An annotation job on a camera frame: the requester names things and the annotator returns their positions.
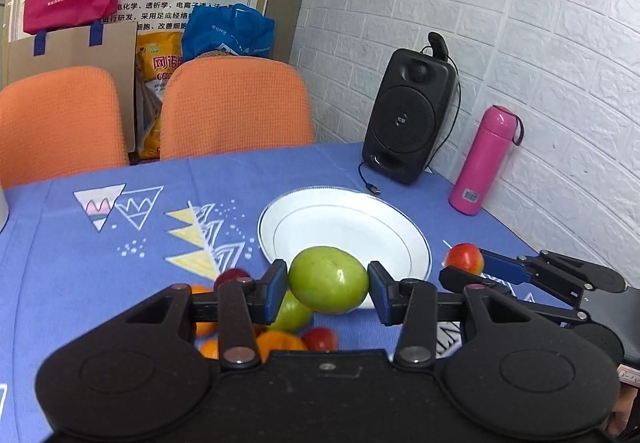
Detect blue plastic bag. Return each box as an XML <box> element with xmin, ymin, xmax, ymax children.
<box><xmin>181</xmin><ymin>3</ymin><xmax>276</xmax><ymax>62</ymax></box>

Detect small red tomato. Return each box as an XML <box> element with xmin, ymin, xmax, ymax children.
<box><xmin>302</xmin><ymin>327</ymin><xmax>338</xmax><ymax>352</ymax></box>

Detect orange chair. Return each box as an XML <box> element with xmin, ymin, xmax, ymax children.
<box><xmin>160</xmin><ymin>56</ymin><xmax>314</xmax><ymax>160</ymax></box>
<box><xmin>1</xmin><ymin>66</ymin><xmax>129</xmax><ymax>189</ymax></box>

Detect left orange chair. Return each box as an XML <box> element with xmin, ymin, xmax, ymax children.
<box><xmin>1</xmin><ymin>66</ymin><xmax>129</xmax><ymax>189</ymax></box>

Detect white thermos jug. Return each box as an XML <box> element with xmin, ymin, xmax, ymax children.
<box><xmin>0</xmin><ymin>186</ymin><xmax>10</xmax><ymax>232</ymax></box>

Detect white round plate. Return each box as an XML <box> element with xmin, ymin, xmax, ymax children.
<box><xmin>257</xmin><ymin>186</ymin><xmax>432</xmax><ymax>309</ymax></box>

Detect orange fruit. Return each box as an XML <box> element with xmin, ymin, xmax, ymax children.
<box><xmin>256</xmin><ymin>330</ymin><xmax>308</xmax><ymax>363</ymax></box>

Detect small orange tangerine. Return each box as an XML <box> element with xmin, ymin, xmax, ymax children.
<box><xmin>191</xmin><ymin>283</ymin><xmax>217</xmax><ymax>338</ymax></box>

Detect black speaker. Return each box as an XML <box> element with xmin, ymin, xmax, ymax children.
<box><xmin>362</xmin><ymin>32</ymin><xmax>459</xmax><ymax>184</ymax></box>

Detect right orange chair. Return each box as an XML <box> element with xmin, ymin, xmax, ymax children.
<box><xmin>160</xmin><ymin>56</ymin><xmax>314</xmax><ymax>160</ymax></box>

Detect pink thermos bottle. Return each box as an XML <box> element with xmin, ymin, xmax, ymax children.
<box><xmin>448</xmin><ymin>105</ymin><xmax>525</xmax><ymax>215</ymax></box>

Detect blue patterned tablecloth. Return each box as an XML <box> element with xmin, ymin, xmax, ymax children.
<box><xmin>0</xmin><ymin>140</ymin><xmax>591</xmax><ymax>443</ymax></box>

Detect brown paper bag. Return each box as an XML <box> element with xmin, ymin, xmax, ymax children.
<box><xmin>6</xmin><ymin>20</ymin><xmax>138</xmax><ymax>151</ymax></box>

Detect yellow rice bag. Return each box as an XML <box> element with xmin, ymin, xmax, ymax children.
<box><xmin>136</xmin><ymin>30</ymin><xmax>182</xmax><ymax>160</ymax></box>

